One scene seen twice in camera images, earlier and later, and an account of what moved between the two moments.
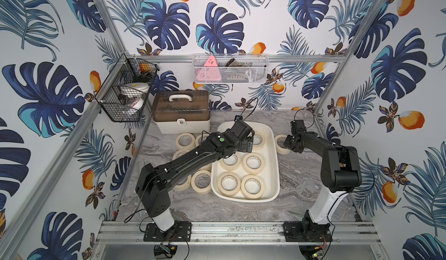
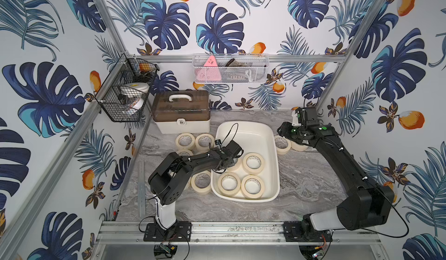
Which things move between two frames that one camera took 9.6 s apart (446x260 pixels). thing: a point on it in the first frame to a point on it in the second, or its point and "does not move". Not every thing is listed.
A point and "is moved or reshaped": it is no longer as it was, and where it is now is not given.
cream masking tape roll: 179,152 does not move
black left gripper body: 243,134 to 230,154
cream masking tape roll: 263,141 is moved or reshaped
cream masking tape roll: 198,139 does not move
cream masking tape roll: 280,150 does not move
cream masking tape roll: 201,182 does not move
